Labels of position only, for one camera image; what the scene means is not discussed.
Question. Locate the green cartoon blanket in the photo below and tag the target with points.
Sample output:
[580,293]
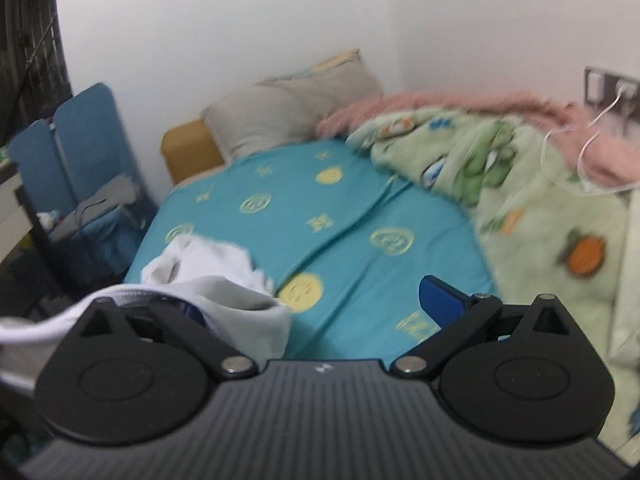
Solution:
[539,230]

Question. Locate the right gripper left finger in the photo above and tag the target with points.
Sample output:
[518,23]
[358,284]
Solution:
[190,311]

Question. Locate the white garment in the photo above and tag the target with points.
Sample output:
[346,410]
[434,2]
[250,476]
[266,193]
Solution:
[235,297]

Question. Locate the wall power socket plate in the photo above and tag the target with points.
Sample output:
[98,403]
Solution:
[614,99]

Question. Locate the white desk dark top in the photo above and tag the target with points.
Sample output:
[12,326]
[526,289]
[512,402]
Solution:
[18,217]

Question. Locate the grey cloth on chair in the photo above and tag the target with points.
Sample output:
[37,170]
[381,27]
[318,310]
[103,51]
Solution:
[120,191]

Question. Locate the dark barred window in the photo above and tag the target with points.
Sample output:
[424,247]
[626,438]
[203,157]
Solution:
[34,76]

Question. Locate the mustard yellow cushion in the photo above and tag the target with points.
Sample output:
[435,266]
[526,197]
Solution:
[189,150]

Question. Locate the blue covered chair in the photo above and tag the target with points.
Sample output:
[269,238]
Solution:
[40,168]
[94,150]

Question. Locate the teal patterned bed sheet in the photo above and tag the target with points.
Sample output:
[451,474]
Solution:
[345,245]

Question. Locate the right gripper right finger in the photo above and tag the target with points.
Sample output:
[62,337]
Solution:
[441,302]

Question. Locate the grey pillow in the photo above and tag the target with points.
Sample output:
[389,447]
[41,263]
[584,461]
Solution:
[287,109]

